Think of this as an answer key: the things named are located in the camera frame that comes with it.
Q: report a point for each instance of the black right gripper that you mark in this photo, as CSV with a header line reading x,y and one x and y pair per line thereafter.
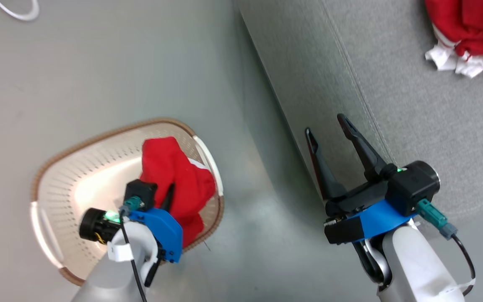
x,y
350,205

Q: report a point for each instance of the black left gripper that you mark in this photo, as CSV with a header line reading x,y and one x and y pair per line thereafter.
x,y
141,192

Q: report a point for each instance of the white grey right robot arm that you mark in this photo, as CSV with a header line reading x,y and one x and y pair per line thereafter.
x,y
413,268

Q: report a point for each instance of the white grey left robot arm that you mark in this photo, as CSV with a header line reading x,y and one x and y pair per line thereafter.
x,y
111,281

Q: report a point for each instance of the grey fabric sofa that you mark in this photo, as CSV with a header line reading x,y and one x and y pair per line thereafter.
x,y
413,105

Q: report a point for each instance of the beige plastic laundry basket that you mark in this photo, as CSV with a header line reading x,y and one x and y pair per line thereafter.
x,y
82,176

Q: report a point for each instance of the blue left camera mount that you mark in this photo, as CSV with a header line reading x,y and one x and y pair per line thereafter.
x,y
164,230

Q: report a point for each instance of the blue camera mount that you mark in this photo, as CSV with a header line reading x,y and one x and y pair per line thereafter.
x,y
164,230
382,218

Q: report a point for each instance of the blue right camera mount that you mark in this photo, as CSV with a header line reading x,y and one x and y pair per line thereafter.
x,y
382,218

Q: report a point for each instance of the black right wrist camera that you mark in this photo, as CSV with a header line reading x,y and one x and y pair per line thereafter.
x,y
413,184

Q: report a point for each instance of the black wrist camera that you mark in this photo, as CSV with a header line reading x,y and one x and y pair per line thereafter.
x,y
97,225
413,184

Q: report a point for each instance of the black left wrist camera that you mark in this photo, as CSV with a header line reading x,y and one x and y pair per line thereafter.
x,y
97,225

